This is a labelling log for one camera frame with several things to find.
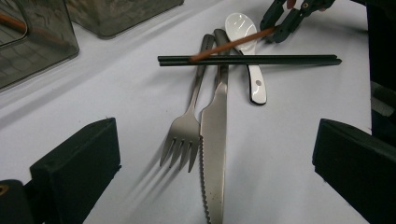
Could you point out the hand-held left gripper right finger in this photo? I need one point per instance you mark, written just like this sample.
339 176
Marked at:
358 174

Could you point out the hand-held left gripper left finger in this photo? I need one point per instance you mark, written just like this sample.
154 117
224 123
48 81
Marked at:
74 174

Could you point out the black chopstick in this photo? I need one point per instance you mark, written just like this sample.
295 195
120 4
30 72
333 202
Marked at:
280 62
280 57

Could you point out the white ceramic spoon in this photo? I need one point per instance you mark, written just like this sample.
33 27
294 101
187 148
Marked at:
241 26

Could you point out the brown wooden chopstick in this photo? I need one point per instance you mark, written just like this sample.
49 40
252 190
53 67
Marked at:
230 45
15 24

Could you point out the steel fork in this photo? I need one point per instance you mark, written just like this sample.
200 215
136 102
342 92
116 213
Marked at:
185 127

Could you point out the transparent grey bin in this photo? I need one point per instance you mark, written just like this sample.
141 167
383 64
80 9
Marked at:
124 15
40 59

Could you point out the steel knife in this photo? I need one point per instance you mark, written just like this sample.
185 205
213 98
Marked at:
214 140

